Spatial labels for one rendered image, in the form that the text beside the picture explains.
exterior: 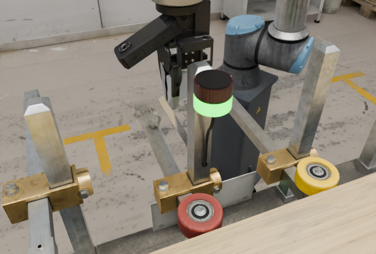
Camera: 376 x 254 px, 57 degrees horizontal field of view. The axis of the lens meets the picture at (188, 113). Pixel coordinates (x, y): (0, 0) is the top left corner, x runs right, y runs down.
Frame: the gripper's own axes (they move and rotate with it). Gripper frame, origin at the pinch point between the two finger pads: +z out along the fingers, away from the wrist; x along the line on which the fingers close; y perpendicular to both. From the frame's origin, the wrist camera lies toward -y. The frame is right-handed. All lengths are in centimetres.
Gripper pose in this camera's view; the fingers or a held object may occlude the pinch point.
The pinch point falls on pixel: (169, 103)
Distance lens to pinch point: 66.6
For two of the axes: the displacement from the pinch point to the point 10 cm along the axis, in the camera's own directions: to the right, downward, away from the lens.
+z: 0.0, 7.9, 6.1
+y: 9.3, -2.3, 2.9
